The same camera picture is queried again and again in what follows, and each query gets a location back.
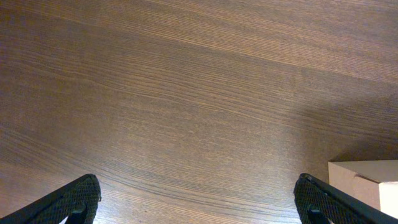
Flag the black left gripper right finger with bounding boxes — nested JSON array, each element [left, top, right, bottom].
[[294, 173, 397, 224]]

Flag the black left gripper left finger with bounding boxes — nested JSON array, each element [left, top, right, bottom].
[[1, 174, 101, 224]]

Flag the brown cardboard box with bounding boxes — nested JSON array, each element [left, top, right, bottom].
[[328, 160, 397, 218]]

